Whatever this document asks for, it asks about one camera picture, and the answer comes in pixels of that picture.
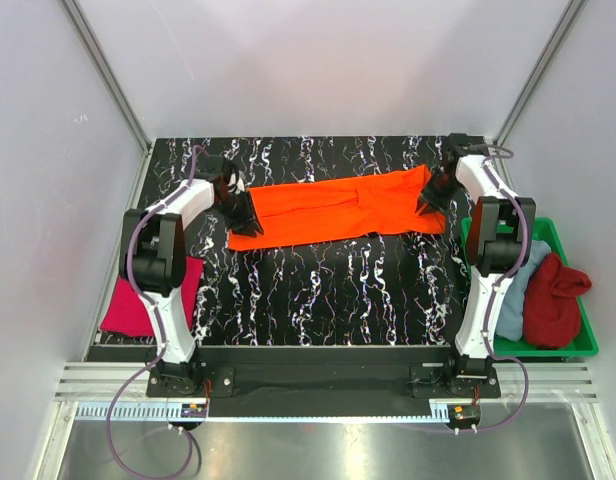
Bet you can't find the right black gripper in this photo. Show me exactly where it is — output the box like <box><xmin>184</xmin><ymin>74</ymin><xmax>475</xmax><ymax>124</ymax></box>
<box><xmin>416</xmin><ymin>169</ymin><xmax>461</xmax><ymax>216</ymax></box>

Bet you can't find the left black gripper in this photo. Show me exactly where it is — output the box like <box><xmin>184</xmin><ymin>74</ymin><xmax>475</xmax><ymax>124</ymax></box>
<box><xmin>212</xmin><ymin>189</ymin><xmax>263</xmax><ymax>238</ymax></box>

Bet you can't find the orange t shirt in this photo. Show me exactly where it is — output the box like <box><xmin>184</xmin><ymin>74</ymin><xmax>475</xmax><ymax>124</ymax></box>
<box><xmin>228</xmin><ymin>165</ymin><xmax>446</xmax><ymax>252</ymax></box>

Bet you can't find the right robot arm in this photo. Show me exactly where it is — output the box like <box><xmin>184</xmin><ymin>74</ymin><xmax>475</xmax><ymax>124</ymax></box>
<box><xmin>411</xmin><ymin>133</ymin><xmax>536</xmax><ymax>398</ymax></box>

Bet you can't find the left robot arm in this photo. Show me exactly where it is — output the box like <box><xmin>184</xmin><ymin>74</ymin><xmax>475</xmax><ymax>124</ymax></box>
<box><xmin>119</xmin><ymin>156</ymin><xmax>264</xmax><ymax>396</ymax></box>

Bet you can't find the folded magenta t shirt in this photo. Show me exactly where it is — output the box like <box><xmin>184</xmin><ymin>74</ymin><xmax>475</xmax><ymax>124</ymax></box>
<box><xmin>100</xmin><ymin>256</ymin><xmax>204</xmax><ymax>337</ymax></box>

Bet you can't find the light blue t shirt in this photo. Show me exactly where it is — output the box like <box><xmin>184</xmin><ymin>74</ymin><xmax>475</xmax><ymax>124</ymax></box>
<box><xmin>495</xmin><ymin>240</ymin><xmax>551</xmax><ymax>342</ymax></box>

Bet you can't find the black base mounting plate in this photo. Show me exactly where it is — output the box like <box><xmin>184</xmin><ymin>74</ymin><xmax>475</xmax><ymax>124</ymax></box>
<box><xmin>146</xmin><ymin>346</ymin><xmax>501</xmax><ymax>399</ymax></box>

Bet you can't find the dark red t shirt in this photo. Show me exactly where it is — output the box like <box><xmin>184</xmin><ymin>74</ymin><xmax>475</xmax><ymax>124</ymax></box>
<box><xmin>523</xmin><ymin>253</ymin><xmax>592</xmax><ymax>349</ymax></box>

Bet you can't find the green plastic bin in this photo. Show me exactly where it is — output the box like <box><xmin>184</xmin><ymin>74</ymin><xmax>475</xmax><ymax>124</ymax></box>
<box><xmin>460</xmin><ymin>215</ymin><xmax>600</xmax><ymax>357</ymax></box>

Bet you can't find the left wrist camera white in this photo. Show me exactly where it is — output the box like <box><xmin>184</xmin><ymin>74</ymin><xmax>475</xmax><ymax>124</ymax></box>
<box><xmin>225</xmin><ymin>167</ymin><xmax>246</xmax><ymax>195</ymax></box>

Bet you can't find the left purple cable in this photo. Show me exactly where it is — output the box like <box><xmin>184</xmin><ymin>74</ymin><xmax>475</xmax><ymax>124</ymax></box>
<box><xmin>103</xmin><ymin>144</ymin><xmax>204</xmax><ymax>479</ymax></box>

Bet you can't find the right aluminium frame post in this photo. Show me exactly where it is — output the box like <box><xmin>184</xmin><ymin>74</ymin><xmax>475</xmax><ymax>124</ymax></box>
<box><xmin>493</xmin><ymin>0</ymin><xmax>587</xmax><ymax>146</ymax></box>

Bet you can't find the aluminium frame post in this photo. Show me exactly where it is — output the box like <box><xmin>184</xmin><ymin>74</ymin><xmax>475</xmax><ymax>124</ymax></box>
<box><xmin>56</xmin><ymin>0</ymin><xmax>154</xmax><ymax>154</ymax></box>
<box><xmin>493</xmin><ymin>0</ymin><xmax>587</xmax><ymax>146</ymax></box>

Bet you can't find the left aluminium frame post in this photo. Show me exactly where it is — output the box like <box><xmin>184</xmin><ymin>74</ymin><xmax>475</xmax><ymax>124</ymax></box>
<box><xmin>56</xmin><ymin>0</ymin><xmax>154</xmax><ymax>154</ymax></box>

